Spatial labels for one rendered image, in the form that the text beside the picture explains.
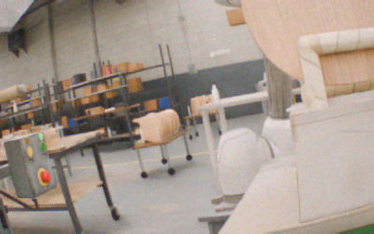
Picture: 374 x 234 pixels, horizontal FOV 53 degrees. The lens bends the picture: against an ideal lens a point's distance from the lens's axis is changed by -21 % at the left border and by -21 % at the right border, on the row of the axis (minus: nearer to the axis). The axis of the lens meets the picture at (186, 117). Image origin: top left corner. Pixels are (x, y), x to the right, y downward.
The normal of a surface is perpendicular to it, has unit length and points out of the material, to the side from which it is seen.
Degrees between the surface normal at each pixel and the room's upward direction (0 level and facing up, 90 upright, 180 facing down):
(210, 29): 90
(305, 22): 89
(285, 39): 89
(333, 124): 90
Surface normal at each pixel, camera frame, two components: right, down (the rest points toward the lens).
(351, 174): -0.25, 0.12
